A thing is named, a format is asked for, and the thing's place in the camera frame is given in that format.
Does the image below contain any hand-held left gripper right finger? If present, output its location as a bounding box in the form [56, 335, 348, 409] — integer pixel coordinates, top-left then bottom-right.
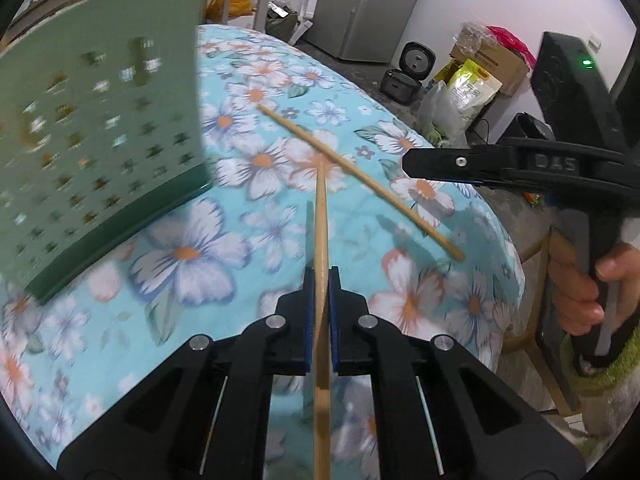
[327, 266, 586, 480]

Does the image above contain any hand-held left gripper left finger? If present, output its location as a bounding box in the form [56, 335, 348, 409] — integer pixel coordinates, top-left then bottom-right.
[57, 270, 317, 480]

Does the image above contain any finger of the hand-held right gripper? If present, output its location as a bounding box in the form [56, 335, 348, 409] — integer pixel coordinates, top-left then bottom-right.
[439, 175, 509, 189]
[401, 145, 511, 182]

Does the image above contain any bamboo chopstick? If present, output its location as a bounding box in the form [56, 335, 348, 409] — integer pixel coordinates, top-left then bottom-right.
[311, 159, 332, 480]
[256, 104, 466, 262]

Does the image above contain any green star-cut utensil basket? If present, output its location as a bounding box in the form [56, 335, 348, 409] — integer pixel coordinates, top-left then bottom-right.
[0, 0, 213, 306]

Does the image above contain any person's right hand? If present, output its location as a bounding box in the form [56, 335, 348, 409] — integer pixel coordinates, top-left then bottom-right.
[549, 241, 640, 337]

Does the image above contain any black floor device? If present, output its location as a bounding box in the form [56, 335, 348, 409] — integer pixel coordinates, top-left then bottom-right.
[515, 112, 556, 143]

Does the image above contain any white plastic bag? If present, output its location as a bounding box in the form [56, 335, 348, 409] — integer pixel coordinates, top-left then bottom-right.
[417, 82, 471, 143]

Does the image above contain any yellow-green printed packet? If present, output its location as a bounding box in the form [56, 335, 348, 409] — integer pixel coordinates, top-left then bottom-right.
[447, 57, 503, 116]

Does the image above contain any open cardboard box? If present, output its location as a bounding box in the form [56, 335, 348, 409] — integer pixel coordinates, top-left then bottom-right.
[450, 42, 531, 96]

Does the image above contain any red plastic bag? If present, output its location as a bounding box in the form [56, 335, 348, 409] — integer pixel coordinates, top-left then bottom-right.
[487, 25, 536, 68]

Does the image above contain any black rice cooker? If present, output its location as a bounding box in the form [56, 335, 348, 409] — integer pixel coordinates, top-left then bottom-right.
[382, 42, 436, 106]

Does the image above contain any wooden chair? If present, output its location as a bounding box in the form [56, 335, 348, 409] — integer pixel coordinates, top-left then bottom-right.
[502, 227, 586, 416]

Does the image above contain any clear plastic bag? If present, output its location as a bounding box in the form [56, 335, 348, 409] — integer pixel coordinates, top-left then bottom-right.
[455, 22, 493, 53]

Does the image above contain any grey refrigerator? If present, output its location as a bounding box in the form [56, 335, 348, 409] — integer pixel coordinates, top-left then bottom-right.
[302, 0, 436, 63]

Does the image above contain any white upright panel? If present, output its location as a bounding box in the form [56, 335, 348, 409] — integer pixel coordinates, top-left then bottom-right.
[292, 0, 321, 43]

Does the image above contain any floral turquoise blanket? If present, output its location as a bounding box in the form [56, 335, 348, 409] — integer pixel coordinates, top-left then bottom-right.
[0, 24, 526, 480]

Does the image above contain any green bag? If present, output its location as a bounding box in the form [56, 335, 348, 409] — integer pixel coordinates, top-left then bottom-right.
[265, 2, 301, 43]

